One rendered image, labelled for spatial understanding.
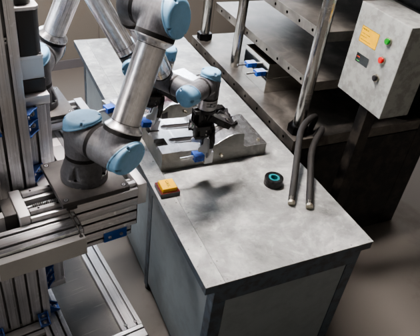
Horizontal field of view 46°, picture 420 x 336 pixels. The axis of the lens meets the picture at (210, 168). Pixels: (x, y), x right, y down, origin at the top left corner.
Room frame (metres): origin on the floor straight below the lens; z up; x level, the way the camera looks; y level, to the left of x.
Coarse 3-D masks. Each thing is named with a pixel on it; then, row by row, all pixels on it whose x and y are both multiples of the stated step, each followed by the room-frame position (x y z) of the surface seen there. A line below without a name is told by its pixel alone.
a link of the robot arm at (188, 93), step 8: (176, 80) 1.56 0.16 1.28; (184, 80) 1.55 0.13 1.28; (200, 80) 1.57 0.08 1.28; (176, 88) 1.53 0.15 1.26; (184, 88) 1.50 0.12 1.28; (192, 88) 1.51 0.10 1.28; (200, 88) 1.53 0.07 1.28; (208, 88) 1.56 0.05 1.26; (176, 96) 1.51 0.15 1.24; (184, 96) 1.49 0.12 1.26; (192, 96) 1.48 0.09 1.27; (200, 96) 1.51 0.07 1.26; (208, 96) 1.56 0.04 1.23; (184, 104) 1.49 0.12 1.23; (192, 104) 1.48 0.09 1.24
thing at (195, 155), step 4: (192, 152) 1.62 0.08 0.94; (196, 152) 1.62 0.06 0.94; (200, 152) 1.63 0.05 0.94; (212, 152) 1.62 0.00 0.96; (188, 156) 1.60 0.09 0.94; (192, 156) 1.61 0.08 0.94; (196, 156) 1.60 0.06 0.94; (200, 156) 1.60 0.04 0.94; (204, 156) 1.61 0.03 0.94; (212, 156) 1.62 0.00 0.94; (180, 160) 1.58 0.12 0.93; (196, 160) 1.59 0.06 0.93; (200, 160) 1.60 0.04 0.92; (204, 160) 1.61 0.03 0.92; (208, 160) 1.62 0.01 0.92; (212, 160) 1.62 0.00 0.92
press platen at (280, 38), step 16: (224, 16) 3.05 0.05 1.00; (256, 16) 3.01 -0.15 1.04; (272, 16) 3.05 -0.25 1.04; (256, 32) 2.74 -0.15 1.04; (272, 32) 2.78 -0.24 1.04; (288, 32) 2.82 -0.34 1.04; (304, 32) 2.85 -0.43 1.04; (272, 48) 2.55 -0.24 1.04; (288, 48) 2.58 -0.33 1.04; (304, 48) 2.61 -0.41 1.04; (336, 48) 2.68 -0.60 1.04; (288, 64) 2.39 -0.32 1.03; (304, 64) 2.40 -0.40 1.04; (336, 64) 2.46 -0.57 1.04; (320, 80) 2.24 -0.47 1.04; (336, 80) 2.27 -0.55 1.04
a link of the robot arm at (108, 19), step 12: (96, 0) 1.64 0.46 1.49; (108, 0) 1.67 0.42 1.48; (96, 12) 1.64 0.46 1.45; (108, 12) 1.65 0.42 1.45; (108, 24) 1.64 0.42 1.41; (120, 24) 1.66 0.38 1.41; (108, 36) 1.64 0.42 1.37; (120, 36) 1.64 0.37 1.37; (120, 48) 1.64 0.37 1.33; (132, 48) 1.66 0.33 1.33; (120, 60) 1.65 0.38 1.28
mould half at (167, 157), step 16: (144, 128) 1.86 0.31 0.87; (160, 128) 1.84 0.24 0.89; (224, 128) 1.86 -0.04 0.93; (240, 128) 1.99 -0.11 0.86; (176, 144) 1.74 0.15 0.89; (192, 144) 1.76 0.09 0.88; (224, 144) 1.79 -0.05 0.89; (240, 144) 1.83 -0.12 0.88; (256, 144) 1.87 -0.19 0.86; (160, 160) 1.67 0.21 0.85; (176, 160) 1.69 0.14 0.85; (192, 160) 1.72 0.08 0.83; (224, 160) 1.80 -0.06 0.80
